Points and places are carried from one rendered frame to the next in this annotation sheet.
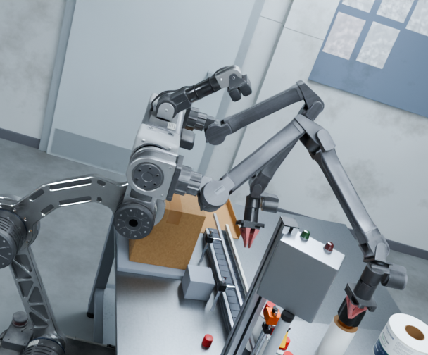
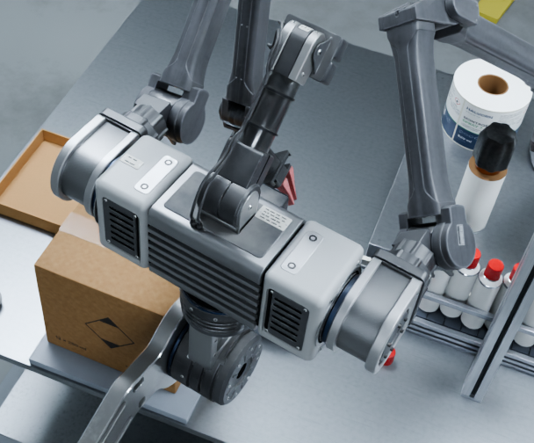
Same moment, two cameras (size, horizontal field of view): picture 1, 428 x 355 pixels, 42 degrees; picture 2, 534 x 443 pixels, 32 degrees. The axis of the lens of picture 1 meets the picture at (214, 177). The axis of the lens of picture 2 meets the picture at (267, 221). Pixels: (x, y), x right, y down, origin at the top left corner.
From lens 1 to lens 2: 1.51 m
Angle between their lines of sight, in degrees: 49
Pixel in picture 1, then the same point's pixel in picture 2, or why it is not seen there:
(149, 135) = (326, 282)
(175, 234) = not seen: hidden behind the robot
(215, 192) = (461, 243)
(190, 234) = not seen: hidden behind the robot
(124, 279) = (212, 419)
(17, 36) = not seen: outside the picture
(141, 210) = (249, 347)
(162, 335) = (357, 416)
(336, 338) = (494, 192)
